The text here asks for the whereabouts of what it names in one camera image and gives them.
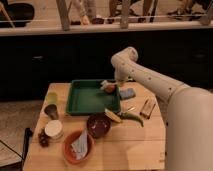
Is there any white black brush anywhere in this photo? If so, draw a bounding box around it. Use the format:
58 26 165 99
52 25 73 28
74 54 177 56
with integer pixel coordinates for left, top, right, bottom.
100 80 117 90

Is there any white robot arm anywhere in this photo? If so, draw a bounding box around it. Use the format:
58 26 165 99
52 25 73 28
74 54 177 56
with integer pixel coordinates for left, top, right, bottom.
111 47 213 171

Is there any green plastic tray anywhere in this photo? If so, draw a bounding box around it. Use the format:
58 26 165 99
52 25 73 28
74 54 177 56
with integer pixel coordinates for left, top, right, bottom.
66 79 121 116

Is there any orange ball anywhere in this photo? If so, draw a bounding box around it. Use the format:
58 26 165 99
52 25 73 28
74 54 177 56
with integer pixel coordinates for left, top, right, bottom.
104 84 115 93

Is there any blue grey sponge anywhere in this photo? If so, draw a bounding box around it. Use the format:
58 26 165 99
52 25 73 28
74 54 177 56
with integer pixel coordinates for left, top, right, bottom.
119 88 136 100

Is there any dark red bowl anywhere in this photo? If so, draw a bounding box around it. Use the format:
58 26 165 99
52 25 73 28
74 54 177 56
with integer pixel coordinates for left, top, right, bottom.
86 114 111 138

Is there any small wooden box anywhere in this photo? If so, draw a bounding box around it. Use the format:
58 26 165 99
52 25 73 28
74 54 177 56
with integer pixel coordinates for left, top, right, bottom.
140 99 156 119

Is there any light green cup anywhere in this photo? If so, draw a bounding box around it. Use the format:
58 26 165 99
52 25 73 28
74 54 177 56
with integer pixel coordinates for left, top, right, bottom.
45 92 58 105

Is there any grey folded cloth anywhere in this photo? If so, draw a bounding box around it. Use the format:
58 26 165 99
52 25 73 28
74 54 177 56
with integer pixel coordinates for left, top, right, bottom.
71 130 88 160

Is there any orange bowl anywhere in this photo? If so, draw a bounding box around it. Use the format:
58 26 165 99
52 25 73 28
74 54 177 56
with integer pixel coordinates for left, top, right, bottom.
62 129 94 165

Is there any dark grape bunch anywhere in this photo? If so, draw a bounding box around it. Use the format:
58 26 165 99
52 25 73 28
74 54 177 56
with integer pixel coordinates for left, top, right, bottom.
38 130 49 147

